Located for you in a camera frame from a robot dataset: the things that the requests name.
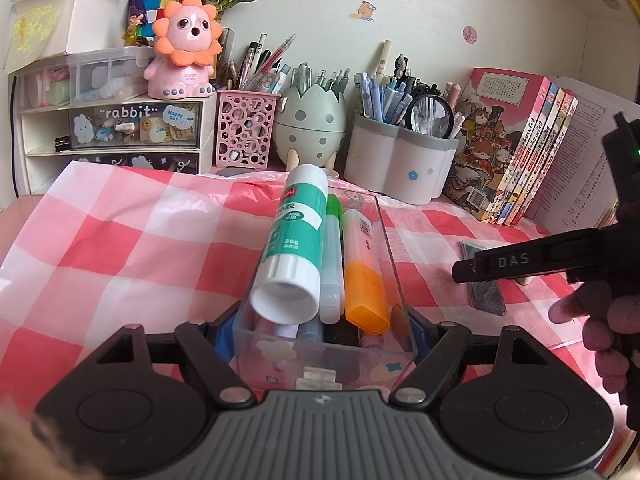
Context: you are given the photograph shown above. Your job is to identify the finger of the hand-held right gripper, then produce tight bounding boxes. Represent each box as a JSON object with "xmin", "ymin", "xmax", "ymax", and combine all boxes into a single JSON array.
[{"xmin": 451, "ymin": 227, "xmax": 606, "ymax": 286}]

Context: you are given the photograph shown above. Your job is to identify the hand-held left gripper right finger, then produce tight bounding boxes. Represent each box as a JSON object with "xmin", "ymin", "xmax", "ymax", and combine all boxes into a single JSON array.
[{"xmin": 390, "ymin": 302, "xmax": 556, "ymax": 408}]

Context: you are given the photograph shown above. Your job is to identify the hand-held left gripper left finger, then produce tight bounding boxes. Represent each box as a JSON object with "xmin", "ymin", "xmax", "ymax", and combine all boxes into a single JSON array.
[{"xmin": 95, "ymin": 302, "xmax": 257, "ymax": 407}]

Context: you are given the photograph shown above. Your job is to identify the orange highlighter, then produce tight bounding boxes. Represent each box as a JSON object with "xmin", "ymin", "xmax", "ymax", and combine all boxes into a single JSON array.
[{"xmin": 341, "ymin": 208, "xmax": 392, "ymax": 336}]

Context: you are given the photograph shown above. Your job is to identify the purple cartoon print pen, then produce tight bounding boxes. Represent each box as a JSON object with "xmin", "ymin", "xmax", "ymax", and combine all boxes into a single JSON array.
[{"xmin": 270, "ymin": 321, "xmax": 301, "ymax": 343}]

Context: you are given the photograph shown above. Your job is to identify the black marker pen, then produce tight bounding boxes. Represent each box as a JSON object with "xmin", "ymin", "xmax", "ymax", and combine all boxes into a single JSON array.
[{"xmin": 322, "ymin": 322, "xmax": 362, "ymax": 347}]

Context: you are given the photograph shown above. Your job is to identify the clear plastic pencil box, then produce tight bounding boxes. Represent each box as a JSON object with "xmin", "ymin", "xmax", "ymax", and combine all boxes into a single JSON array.
[{"xmin": 232, "ymin": 191, "xmax": 418, "ymax": 392}]

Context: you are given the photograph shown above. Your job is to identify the green capped highlighter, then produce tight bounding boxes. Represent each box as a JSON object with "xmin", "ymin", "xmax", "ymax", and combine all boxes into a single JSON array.
[{"xmin": 319, "ymin": 193, "xmax": 347, "ymax": 325}]

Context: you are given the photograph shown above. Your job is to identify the white green glue stick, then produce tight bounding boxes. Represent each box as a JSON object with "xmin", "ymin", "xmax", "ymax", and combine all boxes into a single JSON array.
[{"xmin": 249, "ymin": 164, "xmax": 329, "ymax": 333}]

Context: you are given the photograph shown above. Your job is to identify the person's right hand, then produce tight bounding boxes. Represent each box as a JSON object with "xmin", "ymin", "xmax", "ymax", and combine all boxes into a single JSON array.
[{"xmin": 548, "ymin": 282, "xmax": 635, "ymax": 402}]

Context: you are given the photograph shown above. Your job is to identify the illustrated paperback book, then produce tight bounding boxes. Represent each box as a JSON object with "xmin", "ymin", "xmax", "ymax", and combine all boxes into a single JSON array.
[
  {"xmin": 506, "ymin": 87, "xmax": 570, "ymax": 226},
  {"xmin": 512, "ymin": 91, "xmax": 575, "ymax": 225},
  {"xmin": 519, "ymin": 95, "xmax": 580, "ymax": 223},
  {"xmin": 500, "ymin": 85, "xmax": 563, "ymax": 226}
]

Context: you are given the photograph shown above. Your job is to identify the pink checkered tablecloth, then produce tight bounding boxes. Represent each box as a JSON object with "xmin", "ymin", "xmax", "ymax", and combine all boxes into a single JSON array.
[{"xmin": 0, "ymin": 162, "xmax": 640, "ymax": 480}]

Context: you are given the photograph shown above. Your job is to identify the row of cartoon books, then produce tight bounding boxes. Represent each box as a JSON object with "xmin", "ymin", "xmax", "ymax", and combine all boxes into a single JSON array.
[{"xmin": 444, "ymin": 66, "xmax": 560, "ymax": 225}]

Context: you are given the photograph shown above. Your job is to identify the white cloud shaped pen holder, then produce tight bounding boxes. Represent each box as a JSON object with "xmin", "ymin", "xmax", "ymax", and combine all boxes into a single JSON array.
[{"xmin": 344, "ymin": 111, "xmax": 461, "ymax": 206}]

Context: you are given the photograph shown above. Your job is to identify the black rimmed magnifying glass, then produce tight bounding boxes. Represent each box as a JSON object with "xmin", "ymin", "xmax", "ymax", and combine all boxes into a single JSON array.
[{"xmin": 409, "ymin": 94, "xmax": 456, "ymax": 140}]

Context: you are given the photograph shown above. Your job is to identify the pink perforated pen holder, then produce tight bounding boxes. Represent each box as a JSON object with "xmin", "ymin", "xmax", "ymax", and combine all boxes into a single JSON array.
[{"xmin": 215, "ymin": 89, "xmax": 281, "ymax": 170}]

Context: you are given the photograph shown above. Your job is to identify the bunch of blue pink pens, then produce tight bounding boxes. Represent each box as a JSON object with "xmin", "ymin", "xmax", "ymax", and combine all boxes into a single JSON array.
[{"xmin": 352, "ymin": 39, "xmax": 468, "ymax": 140}]

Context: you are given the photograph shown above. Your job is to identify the green egg shaped pen holder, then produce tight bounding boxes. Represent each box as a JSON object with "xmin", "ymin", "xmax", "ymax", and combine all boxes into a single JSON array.
[{"xmin": 274, "ymin": 84, "xmax": 348, "ymax": 171}]

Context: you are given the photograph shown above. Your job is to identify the tan fuzzy cloth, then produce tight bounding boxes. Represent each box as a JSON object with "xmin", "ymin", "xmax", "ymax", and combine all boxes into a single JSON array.
[{"xmin": 0, "ymin": 395, "xmax": 71, "ymax": 480}]

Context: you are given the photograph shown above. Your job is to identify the bunch of grey green pens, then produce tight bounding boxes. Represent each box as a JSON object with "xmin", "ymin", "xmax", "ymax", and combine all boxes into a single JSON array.
[{"xmin": 290, "ymin": 62, "xmax": 351, "ymax": 101}]

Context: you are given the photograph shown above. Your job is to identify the white drawer organiser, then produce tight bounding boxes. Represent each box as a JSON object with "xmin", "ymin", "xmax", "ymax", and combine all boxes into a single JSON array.
[{"xmin": 17, "ymin": 92, "xmax": 221, "ymax": 196}]

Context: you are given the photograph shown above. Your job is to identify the pink lion toy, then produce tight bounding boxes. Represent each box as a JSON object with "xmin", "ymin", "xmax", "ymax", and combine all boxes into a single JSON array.
[{"xmin": 143, "ymin": 0, "xmax": 223, "ymax": 101}]

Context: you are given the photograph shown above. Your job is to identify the bunch of red black pens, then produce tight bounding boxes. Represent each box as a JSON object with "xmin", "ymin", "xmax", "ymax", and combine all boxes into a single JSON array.
[{"xmin": 225, "ymin": 32, "xmax": 298, "ymax": 95}]

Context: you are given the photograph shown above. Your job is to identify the clear plastic drawer box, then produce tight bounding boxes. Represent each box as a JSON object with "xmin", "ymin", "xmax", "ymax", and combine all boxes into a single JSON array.
[{"xmin": 15, "ymin": 45, "xmax": 158, "ymax": 110}]

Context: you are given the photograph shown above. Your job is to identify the clear jar with brown contents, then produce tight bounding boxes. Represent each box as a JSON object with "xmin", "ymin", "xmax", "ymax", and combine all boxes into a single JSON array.
[{"xmin": 212, "ymin": 27, "xmax": 237, "ymax": 83}]

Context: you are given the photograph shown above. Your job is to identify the small purple figurine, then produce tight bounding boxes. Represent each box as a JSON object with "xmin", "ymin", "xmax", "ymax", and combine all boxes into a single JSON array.
[{"xmin": 121, "ymin": 0, "xmax": 151, "ymax": 48}]

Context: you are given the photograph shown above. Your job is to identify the white storage box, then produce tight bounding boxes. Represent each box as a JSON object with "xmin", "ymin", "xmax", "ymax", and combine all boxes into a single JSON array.
[{"xmin": 7, "ymin": 0, "xmax": 136, "ymax": 68}]

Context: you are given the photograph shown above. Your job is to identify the yellow sticky note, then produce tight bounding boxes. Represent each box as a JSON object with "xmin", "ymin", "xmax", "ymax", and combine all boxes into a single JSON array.
[{"xmin": 5, "ymin": 1, "xmax": 63, "ymax": 71}]

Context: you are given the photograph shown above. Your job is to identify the duck wall sticker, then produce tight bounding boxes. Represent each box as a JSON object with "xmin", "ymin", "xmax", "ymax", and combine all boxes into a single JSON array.
[{"xmin": 348, "ymin": 0, "xmax": 376, "ymax": 23}]

